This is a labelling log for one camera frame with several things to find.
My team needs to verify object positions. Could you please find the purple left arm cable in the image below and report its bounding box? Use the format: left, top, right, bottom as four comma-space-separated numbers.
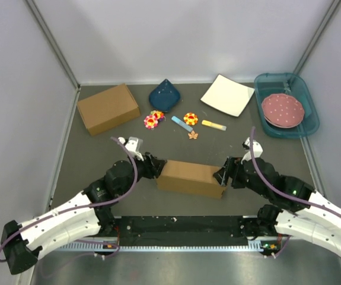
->
0, 136, 138, 262

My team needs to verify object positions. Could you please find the blue chalk stick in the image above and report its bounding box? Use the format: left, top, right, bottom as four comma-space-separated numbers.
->
171, 116, 193, 133

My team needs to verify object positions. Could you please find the orange flower plush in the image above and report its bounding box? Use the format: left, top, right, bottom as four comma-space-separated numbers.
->
183, 112, 199, 126

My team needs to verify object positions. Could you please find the rainbow flower plush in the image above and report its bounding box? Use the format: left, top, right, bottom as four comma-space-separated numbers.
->
150, 110, 165, 122

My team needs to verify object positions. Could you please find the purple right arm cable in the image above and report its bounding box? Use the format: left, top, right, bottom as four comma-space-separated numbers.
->
250, 126, 341, 228

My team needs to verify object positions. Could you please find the teal plastic bin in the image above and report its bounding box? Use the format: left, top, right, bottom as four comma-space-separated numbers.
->
254, 72, 320, 139

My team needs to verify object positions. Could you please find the pink dotted plate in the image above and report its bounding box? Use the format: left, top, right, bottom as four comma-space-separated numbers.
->
261, 93, 305, 129

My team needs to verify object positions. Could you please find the brown cardboard box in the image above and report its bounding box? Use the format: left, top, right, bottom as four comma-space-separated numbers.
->
156, 160, 227, 199
77, 84, 141, 136

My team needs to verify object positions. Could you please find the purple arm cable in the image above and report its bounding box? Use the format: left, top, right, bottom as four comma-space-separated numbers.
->
250, 126, 341, 228
0, 136, 138, 262

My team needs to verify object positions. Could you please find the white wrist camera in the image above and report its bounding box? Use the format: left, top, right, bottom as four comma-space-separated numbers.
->
117, 137, 144, 161
241, 137, 263, 164

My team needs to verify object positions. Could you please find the closed brown cardboard box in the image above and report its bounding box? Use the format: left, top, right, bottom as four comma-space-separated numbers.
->
77, 84, 141, 136

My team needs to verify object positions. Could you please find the dark blue ceramic bowl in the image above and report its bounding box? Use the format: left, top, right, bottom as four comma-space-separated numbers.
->
148, 79, 181, 113

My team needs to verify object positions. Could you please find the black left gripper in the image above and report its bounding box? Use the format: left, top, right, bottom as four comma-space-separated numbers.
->
119, 151, 167, 196

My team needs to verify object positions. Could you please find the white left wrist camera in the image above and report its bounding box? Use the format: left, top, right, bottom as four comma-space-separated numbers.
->
117, 137, 144, 161

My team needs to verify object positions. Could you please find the small brown leaf toy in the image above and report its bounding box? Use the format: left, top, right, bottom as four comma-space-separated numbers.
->
188, 131, 199, 140

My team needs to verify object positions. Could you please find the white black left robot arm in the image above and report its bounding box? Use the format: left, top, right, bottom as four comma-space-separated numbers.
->
1, 153, 166, 275

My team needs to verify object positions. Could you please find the yellow chalk stick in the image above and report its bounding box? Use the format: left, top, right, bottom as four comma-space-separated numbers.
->
202, 120, 227, 131

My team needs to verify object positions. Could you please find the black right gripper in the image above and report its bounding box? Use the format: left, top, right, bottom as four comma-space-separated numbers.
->
213, 156, 269, 198

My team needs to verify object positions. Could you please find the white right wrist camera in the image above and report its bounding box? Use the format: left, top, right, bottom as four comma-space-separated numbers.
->
241, 137, 263, 164

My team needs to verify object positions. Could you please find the white square plate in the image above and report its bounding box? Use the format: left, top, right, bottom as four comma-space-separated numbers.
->
200, 74, 254, 117

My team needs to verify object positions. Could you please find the grey slotted cable duct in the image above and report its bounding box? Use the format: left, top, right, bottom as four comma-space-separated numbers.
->
54, 239, 281, 252

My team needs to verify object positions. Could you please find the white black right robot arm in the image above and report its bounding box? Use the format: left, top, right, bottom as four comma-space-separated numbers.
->
213, 157, 341, 258

